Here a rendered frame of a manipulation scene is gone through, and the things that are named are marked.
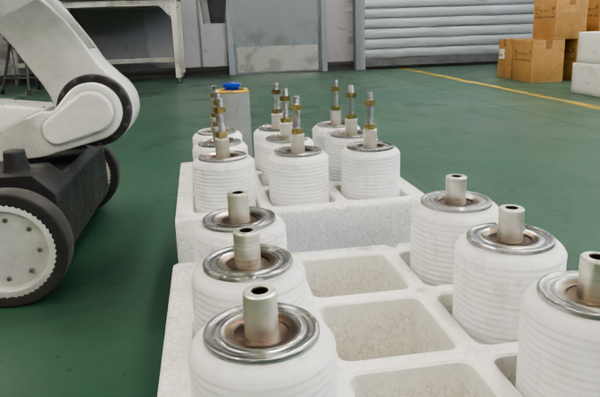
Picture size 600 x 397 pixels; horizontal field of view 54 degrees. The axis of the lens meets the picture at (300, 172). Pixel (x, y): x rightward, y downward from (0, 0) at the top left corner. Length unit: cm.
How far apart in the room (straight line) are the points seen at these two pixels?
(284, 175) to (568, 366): 56
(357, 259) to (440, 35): 575
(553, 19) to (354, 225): 388
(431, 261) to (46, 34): 87
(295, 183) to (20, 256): 49
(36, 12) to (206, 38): 485
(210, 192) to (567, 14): 400
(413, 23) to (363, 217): 544
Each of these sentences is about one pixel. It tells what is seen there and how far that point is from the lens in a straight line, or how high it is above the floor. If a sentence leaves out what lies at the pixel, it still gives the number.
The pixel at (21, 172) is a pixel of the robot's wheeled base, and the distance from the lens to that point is 114.
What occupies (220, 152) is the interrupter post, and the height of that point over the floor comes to 26.
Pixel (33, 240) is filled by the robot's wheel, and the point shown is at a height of 11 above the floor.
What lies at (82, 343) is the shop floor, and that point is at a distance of 96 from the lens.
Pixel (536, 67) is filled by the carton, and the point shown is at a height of 11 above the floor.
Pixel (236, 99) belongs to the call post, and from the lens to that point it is 128.
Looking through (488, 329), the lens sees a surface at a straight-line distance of 55.
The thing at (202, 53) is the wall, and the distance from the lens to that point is 603.
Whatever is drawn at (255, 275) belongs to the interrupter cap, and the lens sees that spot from 47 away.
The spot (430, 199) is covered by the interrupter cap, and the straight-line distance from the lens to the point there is 66.
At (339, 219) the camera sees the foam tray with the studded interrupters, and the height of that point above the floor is 16.
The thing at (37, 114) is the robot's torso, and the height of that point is 30.
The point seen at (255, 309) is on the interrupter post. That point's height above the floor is 27.
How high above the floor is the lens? 44
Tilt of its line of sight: 14 degrees down
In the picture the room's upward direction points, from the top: 2 degrees counter-clockwise
